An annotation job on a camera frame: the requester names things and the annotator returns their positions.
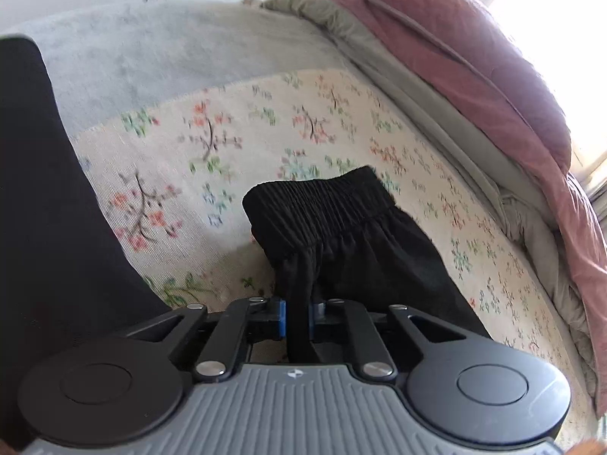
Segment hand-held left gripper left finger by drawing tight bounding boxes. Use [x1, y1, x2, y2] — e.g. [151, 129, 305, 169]
[126, 296, 286, 384]

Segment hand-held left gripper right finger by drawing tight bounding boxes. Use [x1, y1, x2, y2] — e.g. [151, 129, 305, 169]
[308, 298, 470, 381]

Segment black pants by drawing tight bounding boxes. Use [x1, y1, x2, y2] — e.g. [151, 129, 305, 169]
[0, 35, 491, 437]

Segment floral bed sheet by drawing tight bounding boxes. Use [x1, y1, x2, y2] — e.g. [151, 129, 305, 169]
[69, 69, 589, 446]

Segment grey-green quilt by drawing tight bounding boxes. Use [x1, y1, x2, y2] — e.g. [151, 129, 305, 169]
[261, 0, 598, 403]

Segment light blue blanket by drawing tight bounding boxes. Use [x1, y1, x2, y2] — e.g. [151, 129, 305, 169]
[0, 0, 352, 138]

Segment pink duvet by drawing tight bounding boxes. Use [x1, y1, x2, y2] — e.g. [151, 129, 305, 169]
[291, 0, 607, 337]

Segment window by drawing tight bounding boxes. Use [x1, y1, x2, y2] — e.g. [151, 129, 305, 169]
[467, 0, 607, 190]

